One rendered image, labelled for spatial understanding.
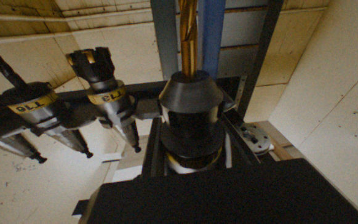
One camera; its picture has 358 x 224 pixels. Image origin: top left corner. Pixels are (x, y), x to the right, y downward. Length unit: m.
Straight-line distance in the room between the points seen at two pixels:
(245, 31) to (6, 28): 1.15
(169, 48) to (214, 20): 0.58
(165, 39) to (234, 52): 0.40
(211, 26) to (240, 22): 0.61
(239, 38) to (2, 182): 1.26
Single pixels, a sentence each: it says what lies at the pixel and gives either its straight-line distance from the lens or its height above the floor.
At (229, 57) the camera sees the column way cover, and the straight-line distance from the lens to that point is 0.82.
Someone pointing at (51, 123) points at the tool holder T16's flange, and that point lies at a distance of 0.25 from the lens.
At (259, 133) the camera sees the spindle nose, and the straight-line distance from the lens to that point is 0.58.
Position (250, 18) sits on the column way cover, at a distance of 0.84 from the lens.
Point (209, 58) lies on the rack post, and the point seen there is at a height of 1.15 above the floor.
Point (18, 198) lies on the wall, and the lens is 0.92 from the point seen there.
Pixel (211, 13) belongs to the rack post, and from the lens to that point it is 0.21.
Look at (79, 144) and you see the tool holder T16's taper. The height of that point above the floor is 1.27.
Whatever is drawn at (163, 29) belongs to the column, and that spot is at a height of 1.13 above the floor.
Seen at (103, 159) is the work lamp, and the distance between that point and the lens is 1.20.
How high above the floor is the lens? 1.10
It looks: 38 degrees up
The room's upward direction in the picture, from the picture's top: 174 degrees clockwise
